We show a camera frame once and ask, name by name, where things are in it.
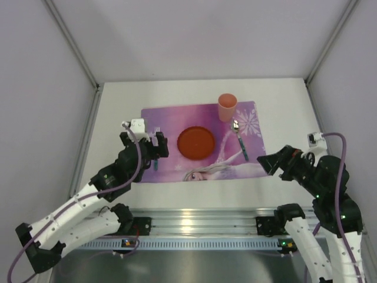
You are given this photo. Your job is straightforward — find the teal handled fork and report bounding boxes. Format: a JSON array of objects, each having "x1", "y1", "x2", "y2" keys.
[{"x1": 154, "y1": 127, "x2": 160, "y2": 172}]

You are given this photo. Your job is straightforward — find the red plastic plate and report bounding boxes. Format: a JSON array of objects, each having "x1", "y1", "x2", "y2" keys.
[{"x1": 177, "y1": 126, "x2": 216, "y2": 161}]

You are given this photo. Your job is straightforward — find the purple Frozen placemat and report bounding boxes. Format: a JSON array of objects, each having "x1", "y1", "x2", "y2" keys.
[{"x1": 141, "y1": 101, "x2": 266, "y2": 183}]

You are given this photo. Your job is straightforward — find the teal handled spoon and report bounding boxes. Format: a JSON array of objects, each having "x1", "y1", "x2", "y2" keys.
[{"x1": 230, "y1": 119, "x2": 249, "y2": 162}]

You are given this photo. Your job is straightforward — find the pink plastic cup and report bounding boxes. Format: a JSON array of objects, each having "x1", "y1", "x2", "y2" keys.
[{"x1": 218, "y1": 93, "x2": 237, "y2": 122}]

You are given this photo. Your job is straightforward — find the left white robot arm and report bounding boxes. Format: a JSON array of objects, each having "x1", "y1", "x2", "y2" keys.
[{"x1": 15, "y1": 131, "x2": 169, "y2": 274}]

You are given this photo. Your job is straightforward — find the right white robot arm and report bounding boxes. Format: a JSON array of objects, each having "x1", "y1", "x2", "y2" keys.
[{"x1": 257, "y1": 146, "x2": 366, "y2": 282}]

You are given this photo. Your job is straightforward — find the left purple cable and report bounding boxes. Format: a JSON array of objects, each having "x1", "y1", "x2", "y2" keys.
[{"x1": 7, "y1": 123, "x2": 142, "y2": 278}]

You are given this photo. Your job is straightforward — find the aluminium mounting rail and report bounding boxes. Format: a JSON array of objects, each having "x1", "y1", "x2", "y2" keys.
[{"x1": 88, "y1": 208, "x2": 368, "y2": 236}]

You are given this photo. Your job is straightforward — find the perforated cable duct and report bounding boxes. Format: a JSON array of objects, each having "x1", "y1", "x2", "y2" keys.
[{"x1": 73, "y1": 238, "x2": 300, "y2": 251}]

